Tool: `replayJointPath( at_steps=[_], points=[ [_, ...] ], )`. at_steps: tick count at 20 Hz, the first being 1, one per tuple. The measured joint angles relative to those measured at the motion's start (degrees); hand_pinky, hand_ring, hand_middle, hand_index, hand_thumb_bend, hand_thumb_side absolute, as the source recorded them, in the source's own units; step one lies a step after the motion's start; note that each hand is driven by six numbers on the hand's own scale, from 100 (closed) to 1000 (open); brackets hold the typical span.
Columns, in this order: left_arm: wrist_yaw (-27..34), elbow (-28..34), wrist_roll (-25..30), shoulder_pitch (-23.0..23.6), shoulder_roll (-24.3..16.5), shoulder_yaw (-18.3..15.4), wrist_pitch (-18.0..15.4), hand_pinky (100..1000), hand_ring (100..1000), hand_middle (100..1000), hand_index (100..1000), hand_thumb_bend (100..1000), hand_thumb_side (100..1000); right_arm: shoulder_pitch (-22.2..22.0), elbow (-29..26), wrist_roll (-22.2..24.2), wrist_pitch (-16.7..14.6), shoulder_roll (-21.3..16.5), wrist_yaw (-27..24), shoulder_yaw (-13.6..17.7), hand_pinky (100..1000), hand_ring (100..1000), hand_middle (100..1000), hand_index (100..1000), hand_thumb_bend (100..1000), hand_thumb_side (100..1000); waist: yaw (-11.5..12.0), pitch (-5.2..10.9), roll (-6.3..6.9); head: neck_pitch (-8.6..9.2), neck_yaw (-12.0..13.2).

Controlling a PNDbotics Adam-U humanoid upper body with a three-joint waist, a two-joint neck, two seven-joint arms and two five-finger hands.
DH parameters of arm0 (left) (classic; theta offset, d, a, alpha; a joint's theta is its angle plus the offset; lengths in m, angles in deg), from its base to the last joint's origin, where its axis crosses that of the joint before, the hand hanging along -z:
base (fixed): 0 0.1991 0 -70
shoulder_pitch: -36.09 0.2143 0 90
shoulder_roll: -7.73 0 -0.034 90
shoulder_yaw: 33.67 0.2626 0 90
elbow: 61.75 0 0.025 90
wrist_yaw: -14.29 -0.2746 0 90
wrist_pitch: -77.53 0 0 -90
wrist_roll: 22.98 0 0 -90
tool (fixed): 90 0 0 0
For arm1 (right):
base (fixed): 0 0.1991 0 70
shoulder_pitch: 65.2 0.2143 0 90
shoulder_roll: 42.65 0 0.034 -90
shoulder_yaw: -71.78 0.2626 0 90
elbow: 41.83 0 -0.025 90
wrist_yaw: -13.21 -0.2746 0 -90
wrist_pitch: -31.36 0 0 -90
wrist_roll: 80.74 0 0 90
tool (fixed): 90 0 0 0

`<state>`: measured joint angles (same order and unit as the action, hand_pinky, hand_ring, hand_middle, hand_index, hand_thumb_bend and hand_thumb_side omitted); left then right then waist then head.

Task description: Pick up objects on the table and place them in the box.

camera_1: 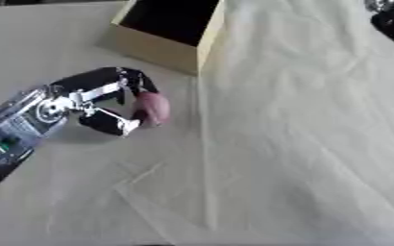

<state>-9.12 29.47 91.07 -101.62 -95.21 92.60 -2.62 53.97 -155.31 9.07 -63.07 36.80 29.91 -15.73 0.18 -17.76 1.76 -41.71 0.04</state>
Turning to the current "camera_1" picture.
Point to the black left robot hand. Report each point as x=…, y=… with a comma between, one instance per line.
x=96, y=80

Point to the pink round toy fruit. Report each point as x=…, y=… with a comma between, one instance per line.
x=152, y=107

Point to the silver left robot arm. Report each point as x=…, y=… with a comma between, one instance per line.
x=21, y=123

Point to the tan cardboard box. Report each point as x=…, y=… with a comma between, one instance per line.
x=169, y=35

